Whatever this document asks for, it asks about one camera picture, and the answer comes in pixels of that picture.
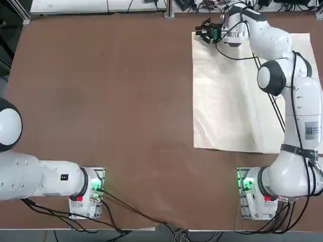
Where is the black cabinet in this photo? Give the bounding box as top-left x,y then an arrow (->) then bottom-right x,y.
0,0 -> 16,76

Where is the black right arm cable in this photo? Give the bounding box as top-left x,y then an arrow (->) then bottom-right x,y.
214,41 -> 323,235

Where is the grey white cable bundle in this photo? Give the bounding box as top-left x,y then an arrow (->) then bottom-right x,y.
170,226 -> 224,242

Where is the cream tablecloth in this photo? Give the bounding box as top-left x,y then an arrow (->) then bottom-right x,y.
191,31 -> 316,155

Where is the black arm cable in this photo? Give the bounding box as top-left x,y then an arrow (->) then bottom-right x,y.
21,189 -> 187,232
214,41 -> 323,235

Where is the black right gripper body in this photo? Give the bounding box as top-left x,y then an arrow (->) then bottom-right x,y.
209,23 -> 225,44

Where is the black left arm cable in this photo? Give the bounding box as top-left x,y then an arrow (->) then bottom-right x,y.
21,189 -> 187,232

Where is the black large power brick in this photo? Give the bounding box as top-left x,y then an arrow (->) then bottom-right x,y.
274,0 -> 318,5

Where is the aluminium profile rail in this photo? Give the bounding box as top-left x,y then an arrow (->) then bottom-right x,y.
7,0 -> 32,25

